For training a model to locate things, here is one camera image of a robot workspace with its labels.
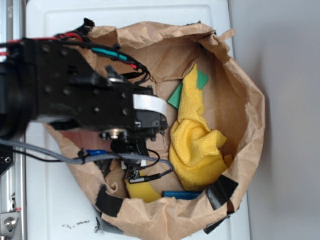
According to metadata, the brown paper bag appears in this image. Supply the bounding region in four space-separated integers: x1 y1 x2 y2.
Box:
69 21 266 240

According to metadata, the yellow microfiber cloth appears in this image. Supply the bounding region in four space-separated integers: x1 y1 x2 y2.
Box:
169 63 233 192

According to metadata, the blue flat block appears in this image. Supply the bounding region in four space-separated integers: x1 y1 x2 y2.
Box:
163 191 201 200

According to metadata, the black tape strip right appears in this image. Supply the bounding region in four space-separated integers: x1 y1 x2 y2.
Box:
205 175 239 211

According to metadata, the black tape strip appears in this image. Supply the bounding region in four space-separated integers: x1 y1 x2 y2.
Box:
95 185 124 217
205 175 239 211

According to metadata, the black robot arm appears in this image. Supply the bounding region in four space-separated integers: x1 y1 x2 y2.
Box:
0 38 168 171

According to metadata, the grey braided cable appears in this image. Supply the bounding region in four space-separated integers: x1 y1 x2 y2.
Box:
0 138 175 181

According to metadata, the yellow sponge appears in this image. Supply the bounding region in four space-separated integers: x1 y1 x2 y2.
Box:
125 179 162 203

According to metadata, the green flat block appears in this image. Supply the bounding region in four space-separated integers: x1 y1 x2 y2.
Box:
167 70 209 110

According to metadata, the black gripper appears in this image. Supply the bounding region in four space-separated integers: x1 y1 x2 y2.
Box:
32 40 168 175

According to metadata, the aluminium frame rail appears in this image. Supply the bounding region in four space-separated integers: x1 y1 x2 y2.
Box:
0 0 28 240

